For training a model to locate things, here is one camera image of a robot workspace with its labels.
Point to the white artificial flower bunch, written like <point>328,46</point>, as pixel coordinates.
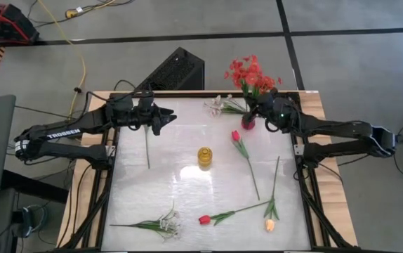
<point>217,107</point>
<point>166,225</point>

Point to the red artificial tulip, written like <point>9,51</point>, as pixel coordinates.
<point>205,220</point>
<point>236,135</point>

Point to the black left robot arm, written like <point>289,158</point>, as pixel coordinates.
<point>64,133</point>

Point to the black headphones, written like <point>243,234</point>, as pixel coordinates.
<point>29,221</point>

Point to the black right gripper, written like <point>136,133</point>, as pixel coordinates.
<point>266,103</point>

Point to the red artificial flower bunch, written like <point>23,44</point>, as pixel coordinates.
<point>250,75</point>

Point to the black computer tower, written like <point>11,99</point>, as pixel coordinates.
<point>177,72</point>

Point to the red glass vase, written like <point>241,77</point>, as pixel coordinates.
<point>248,124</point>

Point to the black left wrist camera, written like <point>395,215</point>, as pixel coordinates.
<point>145,100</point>

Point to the red black tool case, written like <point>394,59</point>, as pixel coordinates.
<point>1,22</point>

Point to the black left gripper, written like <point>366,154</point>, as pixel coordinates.
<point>138,119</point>

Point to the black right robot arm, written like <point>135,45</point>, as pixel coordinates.
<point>328,124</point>

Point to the black aluminium table frame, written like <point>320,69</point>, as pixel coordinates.
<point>173,94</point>

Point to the yellow glass vase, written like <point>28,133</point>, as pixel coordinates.
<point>205,157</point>

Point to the yellow power plug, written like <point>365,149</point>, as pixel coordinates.
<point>71,13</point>

